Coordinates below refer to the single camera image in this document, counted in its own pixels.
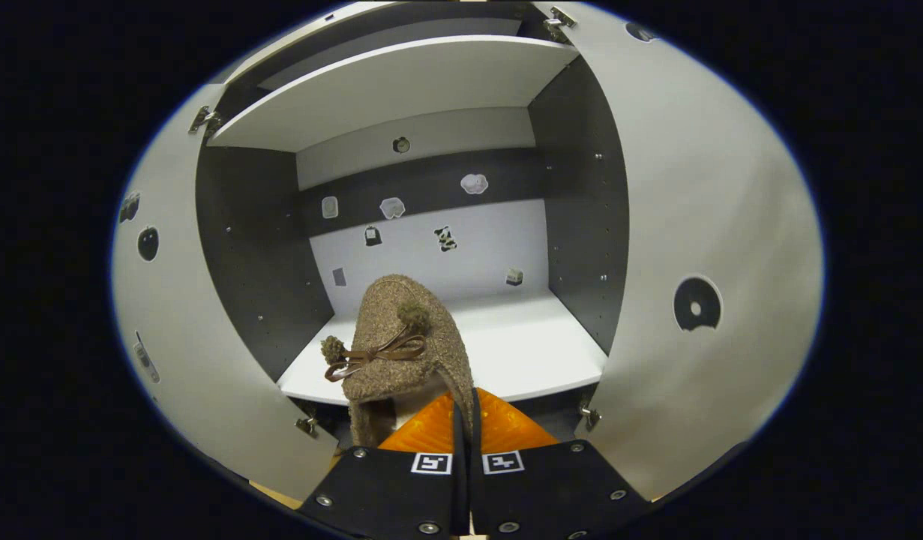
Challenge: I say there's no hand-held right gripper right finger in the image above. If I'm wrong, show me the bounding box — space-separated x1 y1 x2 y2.
470 386 653 539

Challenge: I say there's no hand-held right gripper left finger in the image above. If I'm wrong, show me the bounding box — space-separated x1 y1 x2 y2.
296 390 470 539

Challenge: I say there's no brown fuzzy shoe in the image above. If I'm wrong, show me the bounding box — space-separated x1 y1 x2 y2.
321 274 477 451

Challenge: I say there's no white shoe cabinet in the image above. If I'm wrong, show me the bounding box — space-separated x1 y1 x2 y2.
195 0 631 451

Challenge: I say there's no white shoe cabinet door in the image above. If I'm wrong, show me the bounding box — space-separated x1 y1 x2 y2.
110 82 342 502
532 0 826 502

